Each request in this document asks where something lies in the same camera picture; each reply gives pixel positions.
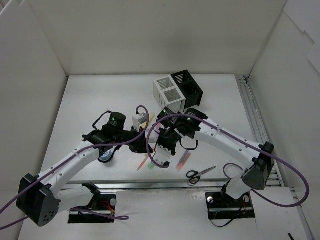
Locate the pink chunky highlighter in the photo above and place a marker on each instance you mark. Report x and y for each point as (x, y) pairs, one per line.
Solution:
(157, 130)

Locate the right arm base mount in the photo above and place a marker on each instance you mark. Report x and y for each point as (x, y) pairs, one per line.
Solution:
(223, 210)

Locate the yellow chunky highlighter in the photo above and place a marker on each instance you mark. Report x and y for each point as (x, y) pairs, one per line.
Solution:
(151, 120)

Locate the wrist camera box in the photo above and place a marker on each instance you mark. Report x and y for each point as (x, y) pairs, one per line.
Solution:
(139, 121)
(161, 157)

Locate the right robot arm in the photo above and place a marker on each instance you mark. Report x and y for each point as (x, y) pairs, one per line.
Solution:
(198, 126)

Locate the aluminium frame rail front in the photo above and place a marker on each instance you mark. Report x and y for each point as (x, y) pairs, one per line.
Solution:
(147, 184)

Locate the green capped highlighter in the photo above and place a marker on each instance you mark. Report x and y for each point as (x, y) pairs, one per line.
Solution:
(151, 166)

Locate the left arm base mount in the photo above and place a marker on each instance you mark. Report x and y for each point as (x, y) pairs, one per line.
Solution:
(105, 205)

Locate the aluminium frame rail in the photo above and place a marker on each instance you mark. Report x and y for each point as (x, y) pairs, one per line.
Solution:
(260, 134)
(147, 184)

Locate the black handled scissors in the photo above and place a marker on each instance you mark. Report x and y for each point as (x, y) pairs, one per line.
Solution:
(195, 176)

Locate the orange slim highlighter pen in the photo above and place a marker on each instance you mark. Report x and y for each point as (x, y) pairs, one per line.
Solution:
(178, 166)

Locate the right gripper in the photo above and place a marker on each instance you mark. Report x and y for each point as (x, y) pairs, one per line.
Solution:
(166, 141)

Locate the blue lidded round tub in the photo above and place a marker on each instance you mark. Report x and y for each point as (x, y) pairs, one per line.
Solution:
(106, 157)

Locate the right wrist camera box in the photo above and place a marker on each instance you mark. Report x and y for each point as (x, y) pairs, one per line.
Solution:
(161, 157)

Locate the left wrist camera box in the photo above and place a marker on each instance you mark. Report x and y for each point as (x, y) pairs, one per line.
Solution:
(139, 121)

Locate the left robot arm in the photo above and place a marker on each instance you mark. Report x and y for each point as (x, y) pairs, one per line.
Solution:
(43, 196)

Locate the white slotted container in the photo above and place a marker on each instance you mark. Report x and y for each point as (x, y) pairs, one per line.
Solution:
(167, 94)

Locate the yellow slim highlighter pen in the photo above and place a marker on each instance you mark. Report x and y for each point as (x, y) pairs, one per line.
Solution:
(142, 163)

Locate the black slotted container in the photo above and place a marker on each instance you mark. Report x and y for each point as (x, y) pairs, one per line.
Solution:
(190, 89)

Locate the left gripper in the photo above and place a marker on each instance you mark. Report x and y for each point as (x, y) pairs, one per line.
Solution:
(139, 144)

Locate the purple slim highlighter pen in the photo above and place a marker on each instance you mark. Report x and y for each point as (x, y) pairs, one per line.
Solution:
(184, 156)

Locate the aluminium frame rail right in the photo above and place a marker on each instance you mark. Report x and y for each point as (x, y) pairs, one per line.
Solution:
(260, 134)

